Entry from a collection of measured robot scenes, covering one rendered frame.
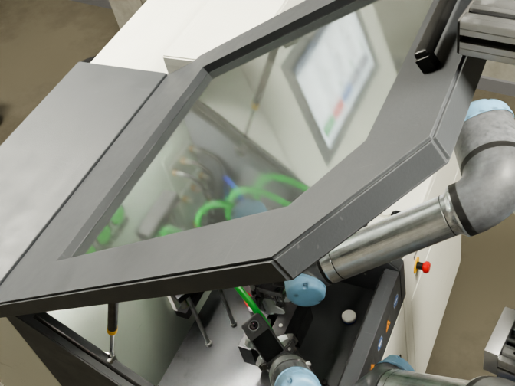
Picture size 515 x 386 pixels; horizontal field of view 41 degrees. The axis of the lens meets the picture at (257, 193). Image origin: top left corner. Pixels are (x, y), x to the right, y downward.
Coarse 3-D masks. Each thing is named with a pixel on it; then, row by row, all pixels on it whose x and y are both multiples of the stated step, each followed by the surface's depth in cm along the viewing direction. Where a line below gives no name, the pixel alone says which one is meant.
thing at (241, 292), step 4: (236, 288) 138; (240, 288) 138; (240, 292) 138; (244, 292) 138; (244, 296) 138; (248, 296) 138; (244, 300) 138; (248, 300) 138; (252, 300) 138; (248, 304) 138; (252, 304) 138; (252, 308) 138; (256, 308) 138; (256, 312) 138; (260, 312) 138; (264, 316) 139; (268, 324) 139
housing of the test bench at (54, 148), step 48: (192, 0) 200; (144, 48) 187; (48, 96) 175; (96, 96) 171; (144, 96) 167; (48, 144) 161; (96, 144) 158; (0, 192) 152; (48, 192) 149; (0, 240) 142; (0, 336) 149; (48, 384) 161
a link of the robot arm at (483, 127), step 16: (480, 112) 122; (496, 112) 121; (512, 112) 124; (464, 128) 122; (480, 128) 119; (496, 128) 118; (512, 128) 119; (464, 144) 120; (480, 144) 117; (496, 144) 116; (512, 144) 116; (464, 160) 119
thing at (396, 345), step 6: (402, 306) 197; (402, 312) 199; (402, 318) 200; (396, 324) 194; (402, 324) 202; (396, 330) 196; (402, 330) 204; (390, 336) 190; (396, 336) 197; (402, 336) 205; (390, 342) 191; (396, 342) 199; (402, 342) 207; (390, 348) 193; (396, 348) 200; (402, 348) 209; (384, 354) 187; (390, 354) 194; (396, 354) 202; (402, 354) 211
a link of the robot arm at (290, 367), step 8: (288, 360) 122; (296, 360) 121; (280, 368) 119; (288, 368) 116; (296, 368) 115; (304, 368) 115; (272, 376) 121; (280, 376) 115; (288, 376) 112; (296, 376) 112; (304, 376) 112; (312, 376) 113; (272, 384) 120; (280, 384) 112; (288, 384) 111; (296, 384) 111; (304, 384) 111; (312, 384) 112; (320, 384) 114
